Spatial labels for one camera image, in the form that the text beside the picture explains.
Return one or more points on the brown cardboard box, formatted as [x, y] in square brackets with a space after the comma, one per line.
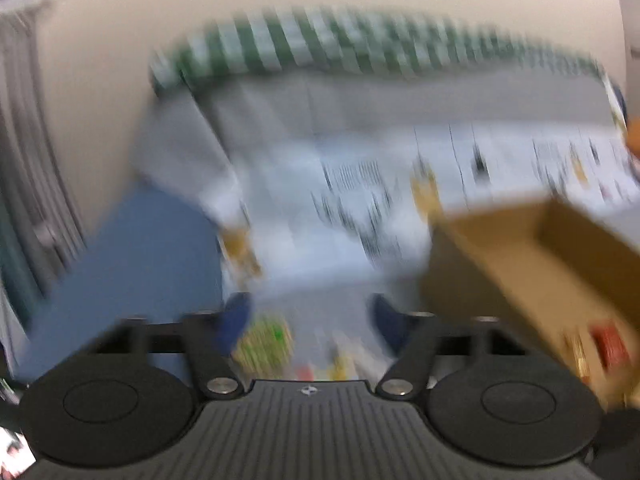
[505, 270]

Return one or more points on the yellow snack packet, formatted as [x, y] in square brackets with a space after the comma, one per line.
[340, 366]

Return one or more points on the grey white printed cloth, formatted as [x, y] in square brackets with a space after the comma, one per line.
[350, 160]

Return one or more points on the green label snack packet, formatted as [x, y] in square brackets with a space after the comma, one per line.
[262, 347]

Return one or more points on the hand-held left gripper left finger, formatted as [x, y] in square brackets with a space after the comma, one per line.
[236, 321]

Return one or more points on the red snack packet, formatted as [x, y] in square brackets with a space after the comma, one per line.
[610, 346]

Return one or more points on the blue fabric cushion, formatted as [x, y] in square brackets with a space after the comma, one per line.
[135, 270]

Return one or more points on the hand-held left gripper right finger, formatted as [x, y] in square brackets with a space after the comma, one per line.
[389, 322]

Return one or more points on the green white checkered cloth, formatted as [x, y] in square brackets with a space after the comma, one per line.
[350, 40]

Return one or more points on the grey curtain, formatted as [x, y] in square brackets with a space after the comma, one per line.
[30, 135]

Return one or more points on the teal curtain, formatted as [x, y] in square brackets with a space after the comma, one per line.
[12, 270]

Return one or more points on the orange object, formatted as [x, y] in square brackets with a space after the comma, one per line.
[634, 137]

